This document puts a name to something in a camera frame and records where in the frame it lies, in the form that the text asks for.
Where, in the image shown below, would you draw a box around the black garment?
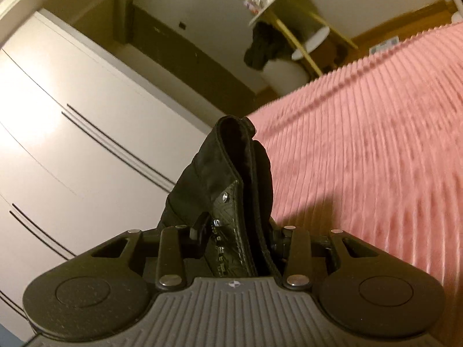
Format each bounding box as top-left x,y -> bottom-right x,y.
244,21 -> 292,72

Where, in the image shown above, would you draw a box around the dark brown door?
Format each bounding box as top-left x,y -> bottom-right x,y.
115,0 -> 280,97

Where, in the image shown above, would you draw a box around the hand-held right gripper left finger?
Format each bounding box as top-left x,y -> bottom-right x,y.
90,217 -> 212,291

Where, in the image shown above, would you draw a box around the pink ribbed blanket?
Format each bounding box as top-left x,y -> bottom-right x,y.
245,20 -> 463,291

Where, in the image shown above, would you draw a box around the white laundry basket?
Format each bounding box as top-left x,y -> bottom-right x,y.
261,59 -> 313,95

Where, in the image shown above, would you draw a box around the black pants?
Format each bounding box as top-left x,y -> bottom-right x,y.
158,115 -> 287,280

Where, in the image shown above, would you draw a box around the white wardrobe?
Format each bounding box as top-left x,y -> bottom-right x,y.
0,9 -> 215,335

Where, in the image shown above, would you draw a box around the small white object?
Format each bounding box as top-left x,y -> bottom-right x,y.
368,37 -> 400,56

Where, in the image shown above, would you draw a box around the round gold side table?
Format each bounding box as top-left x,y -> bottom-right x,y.
249,0 -> 359,77

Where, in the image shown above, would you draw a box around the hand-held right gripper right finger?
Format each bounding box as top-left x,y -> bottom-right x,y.
272,226 -> 367,291

